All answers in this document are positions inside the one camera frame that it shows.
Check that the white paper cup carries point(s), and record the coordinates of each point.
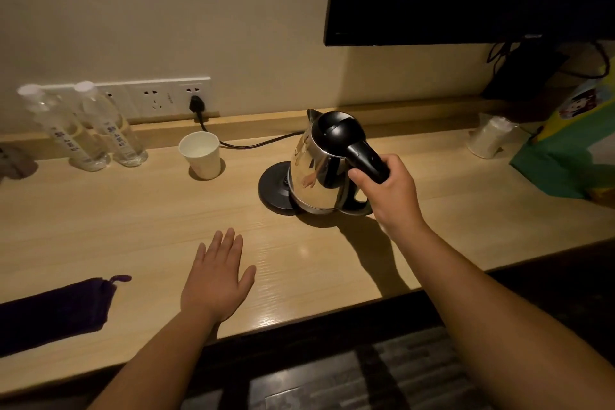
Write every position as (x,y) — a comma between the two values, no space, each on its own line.
(201,154)

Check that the black kettle base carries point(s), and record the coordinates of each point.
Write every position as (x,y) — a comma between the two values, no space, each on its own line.
(274,188)

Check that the stainless steel electric kettle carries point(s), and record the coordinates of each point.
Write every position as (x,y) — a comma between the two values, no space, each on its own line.
(322,169)

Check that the colourful shopping bag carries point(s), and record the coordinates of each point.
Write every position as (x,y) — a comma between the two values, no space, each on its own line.
(571,145)

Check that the person's left little finger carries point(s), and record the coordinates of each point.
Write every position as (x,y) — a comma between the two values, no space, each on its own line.
(199,258)

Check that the white wall socket panel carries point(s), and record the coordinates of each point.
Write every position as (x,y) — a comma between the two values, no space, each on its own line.
(153,97)

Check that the person's left hand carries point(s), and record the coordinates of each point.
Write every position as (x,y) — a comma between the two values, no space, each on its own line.
(214,282)

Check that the person's right forearm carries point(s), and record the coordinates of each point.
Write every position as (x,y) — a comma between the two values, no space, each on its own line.
(509,323)

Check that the person's left middle finger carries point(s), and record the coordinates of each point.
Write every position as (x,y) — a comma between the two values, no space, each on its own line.
(225,248)

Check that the person's left thumb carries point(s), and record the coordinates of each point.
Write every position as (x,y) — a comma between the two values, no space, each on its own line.
(247,278)

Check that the person's right hand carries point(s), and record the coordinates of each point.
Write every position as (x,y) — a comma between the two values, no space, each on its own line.
(389,196)

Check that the person's left forearm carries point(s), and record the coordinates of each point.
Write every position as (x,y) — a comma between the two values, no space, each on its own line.
(153,361)

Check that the wrapped white cups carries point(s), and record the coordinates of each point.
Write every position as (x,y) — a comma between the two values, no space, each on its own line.
(490,136)

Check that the purple fabric pouch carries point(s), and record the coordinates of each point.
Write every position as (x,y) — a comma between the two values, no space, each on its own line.
(53,311)

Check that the person's right thumb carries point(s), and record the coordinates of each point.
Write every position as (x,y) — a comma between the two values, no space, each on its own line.
(363,178)

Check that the clear plastic water bottle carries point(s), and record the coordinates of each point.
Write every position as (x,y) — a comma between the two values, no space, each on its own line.
(113,126)
(65,128)

